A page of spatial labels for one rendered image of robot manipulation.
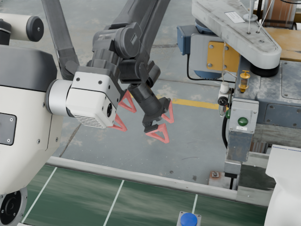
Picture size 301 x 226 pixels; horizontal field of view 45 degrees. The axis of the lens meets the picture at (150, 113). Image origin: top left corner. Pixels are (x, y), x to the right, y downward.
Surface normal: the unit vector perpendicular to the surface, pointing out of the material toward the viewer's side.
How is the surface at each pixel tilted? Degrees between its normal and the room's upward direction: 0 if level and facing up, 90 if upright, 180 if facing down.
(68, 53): 37
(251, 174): 90
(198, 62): 90
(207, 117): 0
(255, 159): 90
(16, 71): 50
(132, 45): 75
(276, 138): 90
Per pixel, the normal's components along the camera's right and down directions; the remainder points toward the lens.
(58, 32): 0.17, -0.25
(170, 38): -0.04, -0.77
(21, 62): -0.23, -0.02
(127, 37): 0.87, 0.03
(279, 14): -0.26, 0.62
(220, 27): -0.92, 0.28
